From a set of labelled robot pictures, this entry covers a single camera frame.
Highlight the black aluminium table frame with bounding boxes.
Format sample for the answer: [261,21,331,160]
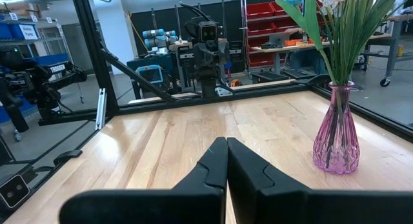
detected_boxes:
[0,0,413,215]

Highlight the blue storage bin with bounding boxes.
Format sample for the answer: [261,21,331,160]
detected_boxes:
[30,52,70,68]
[0,22,39,41]

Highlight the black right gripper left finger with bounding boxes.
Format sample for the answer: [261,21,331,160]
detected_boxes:
[59,136,229,224]

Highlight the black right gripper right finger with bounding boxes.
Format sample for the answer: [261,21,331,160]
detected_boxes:
[227,137,413,224]

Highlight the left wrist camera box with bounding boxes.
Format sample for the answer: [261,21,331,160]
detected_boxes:
[199,21,219,43]

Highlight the silver aluminium bracket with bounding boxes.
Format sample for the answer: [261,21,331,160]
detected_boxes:
[95,87,108,131]

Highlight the blue screen device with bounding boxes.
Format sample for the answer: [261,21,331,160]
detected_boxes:
[134,64,165,91]

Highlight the white building column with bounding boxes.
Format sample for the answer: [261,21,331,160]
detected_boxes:
[93,0,136,75]

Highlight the grey laptop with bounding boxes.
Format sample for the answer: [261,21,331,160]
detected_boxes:
[268,32,291,47]

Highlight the black plastic clip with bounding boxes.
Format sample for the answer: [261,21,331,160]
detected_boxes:
[52,148,84,167]

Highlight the green leaf sprig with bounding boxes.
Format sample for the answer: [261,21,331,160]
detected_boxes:
[303,0,339,86]

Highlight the white artificial tulip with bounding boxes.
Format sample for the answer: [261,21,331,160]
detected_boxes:
[276,0,338,86]

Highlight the black partition wall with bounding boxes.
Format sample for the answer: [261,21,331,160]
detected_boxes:
[128,0,246,73]

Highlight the person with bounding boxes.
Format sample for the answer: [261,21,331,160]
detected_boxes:
[283,26,328,75]

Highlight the metal bin rack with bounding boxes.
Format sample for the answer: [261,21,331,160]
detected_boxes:
[240,0,323,73]

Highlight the black labelled crate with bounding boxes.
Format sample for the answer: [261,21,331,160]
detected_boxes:
[229,39,243,62]
[177,45,194,68]

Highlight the wooden top workbench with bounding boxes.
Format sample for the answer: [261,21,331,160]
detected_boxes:
[250,14,413,88]

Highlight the red storage bin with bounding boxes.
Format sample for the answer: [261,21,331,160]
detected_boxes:
[247,2,275,20]
[248,52,278,68]
[247,21,277,36]

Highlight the pink ribbed glass vase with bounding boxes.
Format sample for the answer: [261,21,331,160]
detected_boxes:
[312,81,361,176]

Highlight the black table-level camera box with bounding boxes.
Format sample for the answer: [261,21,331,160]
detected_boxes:
[0,174,30,209]

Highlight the white blossom grass spray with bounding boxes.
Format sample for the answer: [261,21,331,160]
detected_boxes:
[341,0,407,89]
[317,0,381,89]

